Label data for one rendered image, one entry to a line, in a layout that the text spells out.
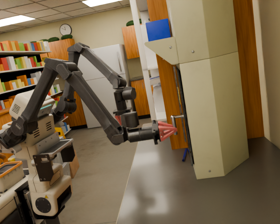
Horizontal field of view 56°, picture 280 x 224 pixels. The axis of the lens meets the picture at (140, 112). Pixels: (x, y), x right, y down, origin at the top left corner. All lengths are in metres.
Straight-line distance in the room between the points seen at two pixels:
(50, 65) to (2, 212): 0.95
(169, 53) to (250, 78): 0.57
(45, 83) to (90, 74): 4.86
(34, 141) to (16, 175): 0.41
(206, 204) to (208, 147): 0.23
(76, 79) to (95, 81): 4.93
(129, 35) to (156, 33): 5.07
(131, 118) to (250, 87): 0.66
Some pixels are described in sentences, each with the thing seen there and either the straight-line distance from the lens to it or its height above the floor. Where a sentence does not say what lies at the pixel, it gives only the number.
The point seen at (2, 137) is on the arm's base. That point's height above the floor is 1.20.
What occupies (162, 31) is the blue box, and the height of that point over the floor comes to 1.55.
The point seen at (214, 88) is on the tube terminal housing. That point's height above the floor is 1.30.
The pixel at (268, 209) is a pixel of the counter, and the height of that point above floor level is 0.94.
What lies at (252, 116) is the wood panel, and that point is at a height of 1.06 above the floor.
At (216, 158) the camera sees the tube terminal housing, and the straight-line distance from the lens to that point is 1.10.
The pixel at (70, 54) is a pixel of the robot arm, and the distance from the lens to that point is 1.77.
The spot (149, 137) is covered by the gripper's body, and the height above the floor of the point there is 1.13.
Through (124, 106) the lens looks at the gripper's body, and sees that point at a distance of 1.48.
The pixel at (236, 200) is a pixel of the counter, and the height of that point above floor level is 0.94.
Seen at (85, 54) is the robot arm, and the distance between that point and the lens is 1.68.
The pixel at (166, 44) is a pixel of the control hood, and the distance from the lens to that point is 0.99.
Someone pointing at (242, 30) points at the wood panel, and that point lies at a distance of 1.42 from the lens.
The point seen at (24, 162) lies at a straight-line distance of 3.14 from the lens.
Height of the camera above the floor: 1.47
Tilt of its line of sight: 12 degrees down
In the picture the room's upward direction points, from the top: 11 degrees counter-clockwise
